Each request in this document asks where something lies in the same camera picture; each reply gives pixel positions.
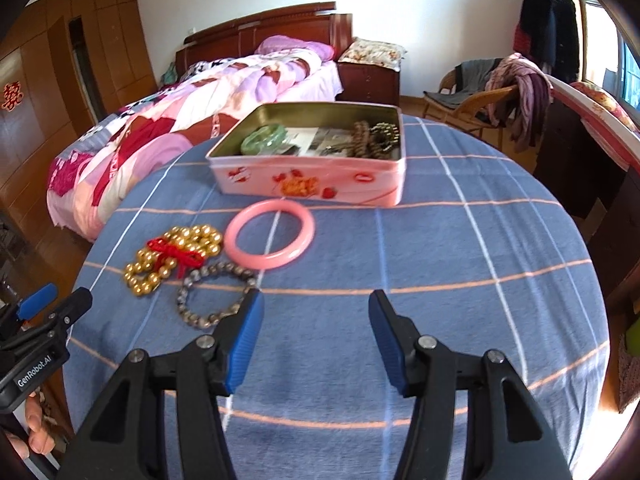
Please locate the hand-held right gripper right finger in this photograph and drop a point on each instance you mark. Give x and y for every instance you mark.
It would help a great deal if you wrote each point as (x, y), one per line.
(387, 345)

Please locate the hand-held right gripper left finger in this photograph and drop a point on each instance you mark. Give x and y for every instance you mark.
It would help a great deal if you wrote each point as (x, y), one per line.
(245, 345)

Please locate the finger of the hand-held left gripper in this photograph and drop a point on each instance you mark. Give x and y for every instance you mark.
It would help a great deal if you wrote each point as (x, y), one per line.
(70, 307)
(37, 300)

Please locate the pink tin box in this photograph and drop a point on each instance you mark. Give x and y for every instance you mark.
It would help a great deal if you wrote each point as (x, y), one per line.
(325, 180)

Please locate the green jade bangle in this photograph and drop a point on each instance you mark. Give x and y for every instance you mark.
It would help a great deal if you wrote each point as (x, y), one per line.
(255, 145)

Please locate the person's left hand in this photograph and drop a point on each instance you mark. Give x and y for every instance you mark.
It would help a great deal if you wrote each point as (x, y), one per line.
(40, 430)

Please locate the pink bangle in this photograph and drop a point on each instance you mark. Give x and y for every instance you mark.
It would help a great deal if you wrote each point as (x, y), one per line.
(270, 261)

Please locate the blue plaid tablecloth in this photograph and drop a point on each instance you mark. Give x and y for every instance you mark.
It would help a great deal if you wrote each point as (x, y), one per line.
(450, 260)

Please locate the red ribbon bow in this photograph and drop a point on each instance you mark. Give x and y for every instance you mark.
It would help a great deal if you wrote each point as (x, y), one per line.
(170, 252)

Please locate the red paper decoration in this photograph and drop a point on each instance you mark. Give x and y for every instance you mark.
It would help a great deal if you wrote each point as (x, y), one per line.
(9, 95)

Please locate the patchwork quilt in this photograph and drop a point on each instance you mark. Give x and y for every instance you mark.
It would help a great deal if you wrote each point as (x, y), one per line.
(175, 125)

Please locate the printed paper sheet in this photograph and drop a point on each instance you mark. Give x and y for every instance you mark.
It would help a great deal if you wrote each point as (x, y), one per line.
(305, 140)

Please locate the wooden wardrobe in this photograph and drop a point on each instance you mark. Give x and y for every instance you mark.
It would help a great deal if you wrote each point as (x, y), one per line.
(50, 85)

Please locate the brown woven basket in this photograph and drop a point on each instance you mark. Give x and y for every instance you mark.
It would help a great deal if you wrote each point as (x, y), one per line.
(629, 380)

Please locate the dark wooden desk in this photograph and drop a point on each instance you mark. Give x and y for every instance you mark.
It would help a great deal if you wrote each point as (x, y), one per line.
(565, 170)

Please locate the wooden chair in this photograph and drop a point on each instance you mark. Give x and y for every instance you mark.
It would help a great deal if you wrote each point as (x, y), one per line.
(470, 105)

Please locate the green cloth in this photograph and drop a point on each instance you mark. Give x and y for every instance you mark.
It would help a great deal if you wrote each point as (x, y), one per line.
(170, 74)

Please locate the wooden nightstand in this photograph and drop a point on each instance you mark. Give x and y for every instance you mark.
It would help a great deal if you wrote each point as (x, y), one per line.
(367, 85)

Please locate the bed with pink sheet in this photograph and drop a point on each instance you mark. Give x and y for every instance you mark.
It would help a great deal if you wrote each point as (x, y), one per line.
(320, 82)

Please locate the grey clothing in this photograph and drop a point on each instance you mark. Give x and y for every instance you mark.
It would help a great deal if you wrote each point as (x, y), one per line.
(465, 80)

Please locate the pink purple clothes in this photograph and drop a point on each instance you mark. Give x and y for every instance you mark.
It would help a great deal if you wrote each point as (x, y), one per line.
(522, 95)

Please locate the floral pillow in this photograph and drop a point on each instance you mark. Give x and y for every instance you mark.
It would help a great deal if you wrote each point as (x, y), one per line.
(372, 52)

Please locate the pink desk cloth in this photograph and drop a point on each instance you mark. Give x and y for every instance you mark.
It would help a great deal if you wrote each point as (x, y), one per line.
(595, 130)

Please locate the purple pillow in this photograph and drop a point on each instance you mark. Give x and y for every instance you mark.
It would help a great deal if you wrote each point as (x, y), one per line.
(295, 46)

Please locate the wooden headboard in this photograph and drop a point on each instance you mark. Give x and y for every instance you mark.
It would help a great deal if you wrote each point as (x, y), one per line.
(280, 22)

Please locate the floral cushion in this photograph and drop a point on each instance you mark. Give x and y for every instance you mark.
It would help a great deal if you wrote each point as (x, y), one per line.
(607, 105)

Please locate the hanging dark coats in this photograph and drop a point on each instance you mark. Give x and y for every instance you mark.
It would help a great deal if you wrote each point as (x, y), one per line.
(547, 25)

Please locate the window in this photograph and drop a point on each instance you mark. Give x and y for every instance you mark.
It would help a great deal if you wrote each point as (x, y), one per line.
(625, 60)

